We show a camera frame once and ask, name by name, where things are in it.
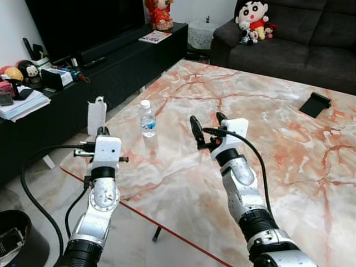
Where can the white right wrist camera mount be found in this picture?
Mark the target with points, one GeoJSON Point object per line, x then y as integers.
{"type": "Point", "coordinates": [238, 129]}

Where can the clear plastic water bottle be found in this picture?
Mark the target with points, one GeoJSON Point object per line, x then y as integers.
{"type": "Point", "coordinates": [147, 119]}

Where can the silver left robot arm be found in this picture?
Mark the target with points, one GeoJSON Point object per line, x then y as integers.
{"type": "Point", "coordinates": [103, 200]}

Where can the black round rubbish bin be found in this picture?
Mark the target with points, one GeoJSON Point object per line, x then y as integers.
{"type": "Point", "coordinates": [33, 239]}

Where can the dark box with red top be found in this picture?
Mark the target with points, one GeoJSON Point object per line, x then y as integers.
{"type": "Point", "coordinates": [5, 94]}

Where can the black box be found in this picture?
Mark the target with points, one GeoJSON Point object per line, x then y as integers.
{"type": "Point", "coordinates": [49, 80]}

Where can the white remote holder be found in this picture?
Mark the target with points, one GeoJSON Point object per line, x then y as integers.
{"type": "Point", "coordinates": [40, 62]}

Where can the small black white plush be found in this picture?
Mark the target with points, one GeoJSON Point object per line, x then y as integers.
{"type": "Point", "coordinates": [247, 33]}

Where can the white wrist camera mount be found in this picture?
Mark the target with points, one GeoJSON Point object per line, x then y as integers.
{"type": "Point", "coordinates": [107, 153]}
{"type": "Point", "coordinates": [238, 129]}

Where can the small red plush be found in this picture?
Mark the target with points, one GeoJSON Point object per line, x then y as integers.
{"type": "Point", "coordinates": [270, 30]}

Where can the dark grey sofa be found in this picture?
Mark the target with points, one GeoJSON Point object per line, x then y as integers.
{"type": "Point", "coordinates": [311, 50]}

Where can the white and red magazine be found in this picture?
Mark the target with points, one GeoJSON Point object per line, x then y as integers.
{"type": "Point", "coordinates": [155, 36]}

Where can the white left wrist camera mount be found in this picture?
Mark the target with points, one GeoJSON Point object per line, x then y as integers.
{"type": "Point", "coordinates": [107, 153]}

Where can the small black stand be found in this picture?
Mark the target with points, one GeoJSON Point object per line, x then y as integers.
{"type": "Point", "coordinates": [23, 92]}

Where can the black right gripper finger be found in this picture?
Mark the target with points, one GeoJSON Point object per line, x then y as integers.
{"type": "Point", "coordinates": [198, 130]}
{"type": "Point", "coordinates": [221, 119]}

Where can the red costume doll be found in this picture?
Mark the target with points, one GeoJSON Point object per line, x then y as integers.
{"type": "Point", "coordinates": [160, 14]}

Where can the cartoon boy plush doll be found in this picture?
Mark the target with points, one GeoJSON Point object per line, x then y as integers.
{"type": "Point", "coordinates": [253, 12]}

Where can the black TV console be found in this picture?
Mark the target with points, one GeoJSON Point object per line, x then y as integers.
{"type": "Point", "coordinates": [128, 75]}

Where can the white box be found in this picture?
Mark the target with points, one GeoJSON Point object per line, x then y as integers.
{"type": "Point", "coordinates": [65, 75]}

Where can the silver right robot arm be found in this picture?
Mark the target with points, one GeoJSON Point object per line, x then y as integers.
{"type": "Point", "coordinates": [245, 186]}

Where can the black television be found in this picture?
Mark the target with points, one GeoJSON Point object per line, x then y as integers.
{"type": "Point", "coordinates": [83, 22]}

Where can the large black mouse plush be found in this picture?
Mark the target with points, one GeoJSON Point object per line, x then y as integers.
{"type": "Point", "coordinates": [29, 71]}

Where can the black soundbar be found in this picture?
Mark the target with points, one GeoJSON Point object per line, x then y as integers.
{"type": "Point", "coordinates": [133, 41]}

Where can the yellow and red bear plush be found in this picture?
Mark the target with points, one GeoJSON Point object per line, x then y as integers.
{"type": "Point", "coordinates": [11, 73]}

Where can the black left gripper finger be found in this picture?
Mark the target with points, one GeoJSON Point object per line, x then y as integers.
{"type": "Point", "coordinates": [107, 133]}
{"type": "Point", "coordinates": [100, 133]}

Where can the stack of white papers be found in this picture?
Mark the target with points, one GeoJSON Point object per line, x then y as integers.
{"type": "Point", "coordinates": [22, 105]}

